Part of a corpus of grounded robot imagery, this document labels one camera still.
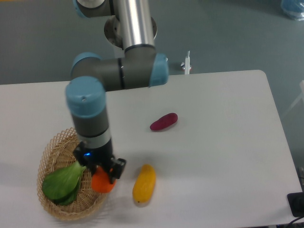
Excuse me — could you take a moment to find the blue plastic bag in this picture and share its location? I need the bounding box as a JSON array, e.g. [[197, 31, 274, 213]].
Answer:
[[281, 0, 304, 21]]

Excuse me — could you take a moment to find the purple sweet potato toy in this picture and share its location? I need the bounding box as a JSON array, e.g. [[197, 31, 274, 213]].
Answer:
[[150, 113, 178, 131]]

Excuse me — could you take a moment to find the white stand leg with caster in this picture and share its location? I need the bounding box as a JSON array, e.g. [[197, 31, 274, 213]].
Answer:
[[180, 50, 192, 75]]

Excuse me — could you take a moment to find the black device at table edge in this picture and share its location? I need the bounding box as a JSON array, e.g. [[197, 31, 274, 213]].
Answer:
[[287, 192, 304, 217]]

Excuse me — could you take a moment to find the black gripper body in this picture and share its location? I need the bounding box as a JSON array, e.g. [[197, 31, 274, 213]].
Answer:
[[86, 139, 114, 171]]

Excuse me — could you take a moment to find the white chair frame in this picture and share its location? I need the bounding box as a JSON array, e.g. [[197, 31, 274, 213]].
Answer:
[[284, 80, 304, 116]]

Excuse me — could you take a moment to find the woven wicker basket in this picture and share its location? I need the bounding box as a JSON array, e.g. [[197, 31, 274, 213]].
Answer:
[[37, 127, 107, 220]]

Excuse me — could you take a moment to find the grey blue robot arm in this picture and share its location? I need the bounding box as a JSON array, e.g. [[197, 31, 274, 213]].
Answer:
[[65, 0, 169, 183]]

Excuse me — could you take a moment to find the green bok choy toy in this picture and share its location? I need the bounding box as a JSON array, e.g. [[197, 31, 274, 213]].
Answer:
[[42, 161, 86, 206]]

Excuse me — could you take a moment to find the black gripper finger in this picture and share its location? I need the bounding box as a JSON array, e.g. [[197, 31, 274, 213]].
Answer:
[[73, 142, 97, 175], [108, 158, 126, 184]]

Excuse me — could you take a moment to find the yellow mango toy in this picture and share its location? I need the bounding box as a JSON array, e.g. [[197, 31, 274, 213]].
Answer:
[[133, 164, 156, 203]]

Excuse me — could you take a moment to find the orange toy fruit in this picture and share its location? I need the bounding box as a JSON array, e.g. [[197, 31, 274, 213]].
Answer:
[[91, 166, 116, 193]]

